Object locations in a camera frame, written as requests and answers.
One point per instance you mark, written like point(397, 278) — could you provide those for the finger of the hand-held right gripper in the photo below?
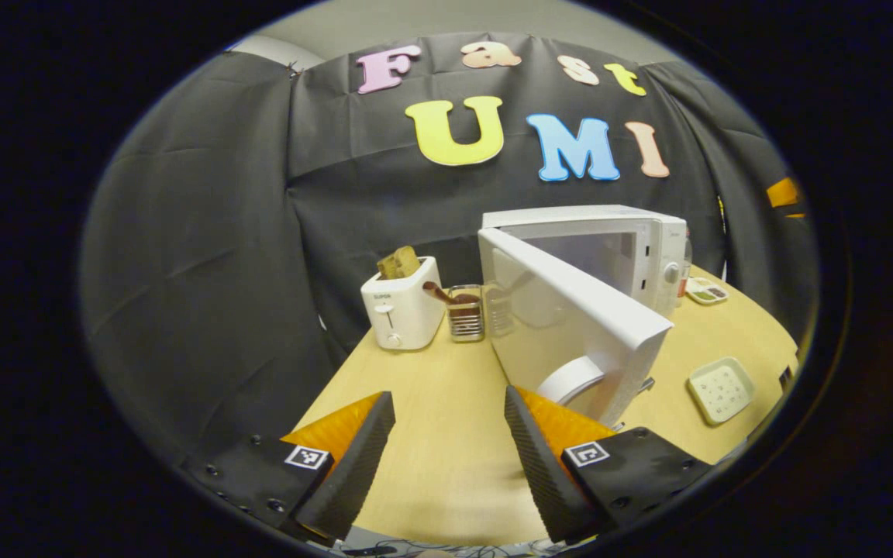
point(784, 192)

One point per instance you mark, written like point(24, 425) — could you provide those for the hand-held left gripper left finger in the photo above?
point(357, 465)

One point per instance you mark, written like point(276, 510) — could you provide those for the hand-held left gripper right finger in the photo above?
point(547, 473)

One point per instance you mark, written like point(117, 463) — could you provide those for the white microwave oven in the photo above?
point(570, 310)

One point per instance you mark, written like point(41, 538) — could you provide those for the white divided bean dish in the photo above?
point(706, 292)

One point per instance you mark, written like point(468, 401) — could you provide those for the clear bottle red label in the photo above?
point(684, 271)

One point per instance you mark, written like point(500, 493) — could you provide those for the white toaster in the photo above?
point(404, 314)

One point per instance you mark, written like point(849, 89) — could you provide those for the pale green tray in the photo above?
point(720, 390)

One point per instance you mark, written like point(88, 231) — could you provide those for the brown wooden spoon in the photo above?
point(443, 293)

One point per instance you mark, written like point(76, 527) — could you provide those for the brown bread slice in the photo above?
point(398, 263)

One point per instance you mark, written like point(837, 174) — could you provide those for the black backdrop cloth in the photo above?
point(183, 271)

